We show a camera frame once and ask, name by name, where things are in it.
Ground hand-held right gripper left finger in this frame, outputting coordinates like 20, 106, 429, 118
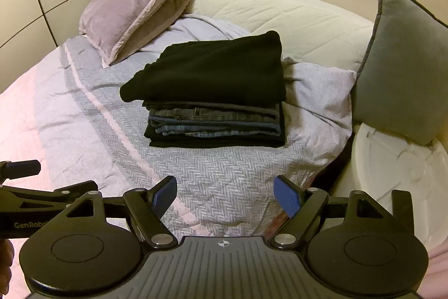
66, 176, 179, 249

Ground grey cushion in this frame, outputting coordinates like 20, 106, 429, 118
351, 0, 448, 146

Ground grey herringbone blanket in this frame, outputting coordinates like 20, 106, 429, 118
63, 13, 358, 241

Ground black zip jacket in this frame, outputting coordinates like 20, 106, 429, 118
120, 30, 288, 104

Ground mauve pillow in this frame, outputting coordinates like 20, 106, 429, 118
78, 0, 174, 68

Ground cream padded headboard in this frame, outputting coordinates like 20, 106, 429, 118
143, 0, 376, 73

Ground taupe pillow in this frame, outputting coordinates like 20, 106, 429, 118
117, 0, 192, 58

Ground person's left hand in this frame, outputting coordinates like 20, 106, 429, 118
0, 239, 16, 290

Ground grey jeans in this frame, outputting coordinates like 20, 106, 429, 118
145, 99, 283, 122

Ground blue jeans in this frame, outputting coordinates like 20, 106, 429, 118
149, 116, 283, 139

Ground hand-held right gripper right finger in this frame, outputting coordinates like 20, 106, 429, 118
271, 175, 383, 249

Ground white round plastic table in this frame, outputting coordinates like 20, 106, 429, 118
329, 122, 448, 252

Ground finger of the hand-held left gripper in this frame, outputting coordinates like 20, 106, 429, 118
0, 160, 42, 181
0, 180, 100, 213

